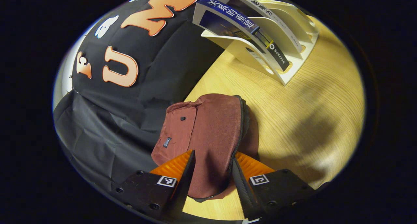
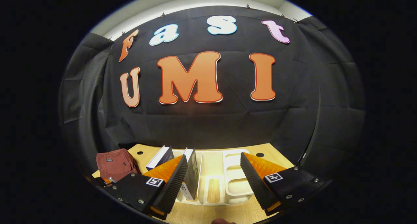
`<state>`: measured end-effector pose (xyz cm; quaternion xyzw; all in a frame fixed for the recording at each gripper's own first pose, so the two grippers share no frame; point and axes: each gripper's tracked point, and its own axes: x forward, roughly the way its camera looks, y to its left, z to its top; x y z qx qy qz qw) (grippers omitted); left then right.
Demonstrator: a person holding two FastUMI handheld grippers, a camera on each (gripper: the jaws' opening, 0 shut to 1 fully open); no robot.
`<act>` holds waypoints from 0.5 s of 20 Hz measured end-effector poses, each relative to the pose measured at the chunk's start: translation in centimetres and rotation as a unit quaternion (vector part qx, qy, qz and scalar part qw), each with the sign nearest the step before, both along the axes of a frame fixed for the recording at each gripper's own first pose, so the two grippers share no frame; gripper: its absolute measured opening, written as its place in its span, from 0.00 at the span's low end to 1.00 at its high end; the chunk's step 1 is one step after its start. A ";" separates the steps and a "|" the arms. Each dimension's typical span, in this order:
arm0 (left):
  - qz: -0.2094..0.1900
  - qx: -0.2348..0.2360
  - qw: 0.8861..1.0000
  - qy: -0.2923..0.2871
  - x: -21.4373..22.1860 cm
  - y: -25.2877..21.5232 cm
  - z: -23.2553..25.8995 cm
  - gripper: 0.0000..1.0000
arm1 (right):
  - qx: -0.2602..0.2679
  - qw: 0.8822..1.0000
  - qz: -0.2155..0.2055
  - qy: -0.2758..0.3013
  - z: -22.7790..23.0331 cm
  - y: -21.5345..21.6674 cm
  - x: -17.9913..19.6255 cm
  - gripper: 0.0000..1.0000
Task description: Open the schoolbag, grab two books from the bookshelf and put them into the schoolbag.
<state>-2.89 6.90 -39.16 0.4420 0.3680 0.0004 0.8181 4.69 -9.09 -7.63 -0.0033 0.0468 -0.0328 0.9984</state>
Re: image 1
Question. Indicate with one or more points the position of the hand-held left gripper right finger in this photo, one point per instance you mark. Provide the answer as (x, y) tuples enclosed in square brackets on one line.
[(242, 188)]

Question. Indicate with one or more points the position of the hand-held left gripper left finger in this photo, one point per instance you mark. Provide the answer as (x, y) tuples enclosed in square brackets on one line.
[(185, 181)]

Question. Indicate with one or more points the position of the maroon schoolbag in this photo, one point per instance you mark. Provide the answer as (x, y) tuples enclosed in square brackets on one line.
[(211, 126)]

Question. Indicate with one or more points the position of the white bookshelf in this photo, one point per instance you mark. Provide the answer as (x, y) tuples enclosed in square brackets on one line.
[(278, 30)]

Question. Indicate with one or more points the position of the blue cover book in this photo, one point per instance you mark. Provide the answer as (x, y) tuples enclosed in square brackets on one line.
[(228, 17)]

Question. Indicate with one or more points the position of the white cover book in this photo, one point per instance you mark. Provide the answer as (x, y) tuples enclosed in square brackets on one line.
[(260, 5)]

